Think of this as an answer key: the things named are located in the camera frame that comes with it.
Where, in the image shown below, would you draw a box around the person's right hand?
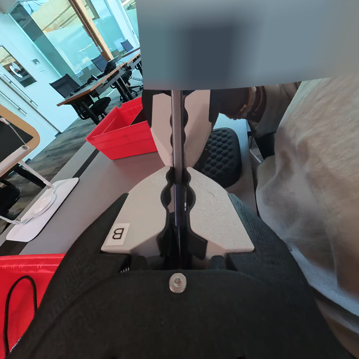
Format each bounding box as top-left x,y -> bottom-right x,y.
219,88 -> 248,122

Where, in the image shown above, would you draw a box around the white stand base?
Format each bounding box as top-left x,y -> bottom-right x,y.
0,160 -> 79,242

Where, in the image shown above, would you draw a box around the person's right forearm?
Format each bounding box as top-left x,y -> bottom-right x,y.
252,82 -> 302,138

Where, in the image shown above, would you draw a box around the person's tan pants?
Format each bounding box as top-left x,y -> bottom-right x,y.
314,297 -> 359,359

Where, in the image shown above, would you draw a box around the red plastic bin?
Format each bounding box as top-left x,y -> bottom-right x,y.
85,97 -> 158,161
0,253 -> 65,354

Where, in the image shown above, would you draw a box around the wood framed black panel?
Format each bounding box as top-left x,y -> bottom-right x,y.
0,104 -> 40,180

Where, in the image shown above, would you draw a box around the black textured case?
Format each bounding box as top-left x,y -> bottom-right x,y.
196,127 -> 242,189

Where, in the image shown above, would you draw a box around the long wooden office desk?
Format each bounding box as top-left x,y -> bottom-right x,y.
57,50 -> 142,125

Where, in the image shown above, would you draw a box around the wrist bracelets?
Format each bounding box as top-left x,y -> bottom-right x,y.
241,86 -> 266,120

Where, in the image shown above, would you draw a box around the thin black cable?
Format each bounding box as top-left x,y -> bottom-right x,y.
4,276 -> 39,353

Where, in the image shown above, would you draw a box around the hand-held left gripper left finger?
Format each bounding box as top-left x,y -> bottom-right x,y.
100,165 -> 175,256

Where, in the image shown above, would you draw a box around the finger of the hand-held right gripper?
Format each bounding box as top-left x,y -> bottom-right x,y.
181,90 -> 215,169
151,93 -> 175,166

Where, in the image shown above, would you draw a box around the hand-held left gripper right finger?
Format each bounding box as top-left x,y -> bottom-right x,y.
184,167 -> 255,260

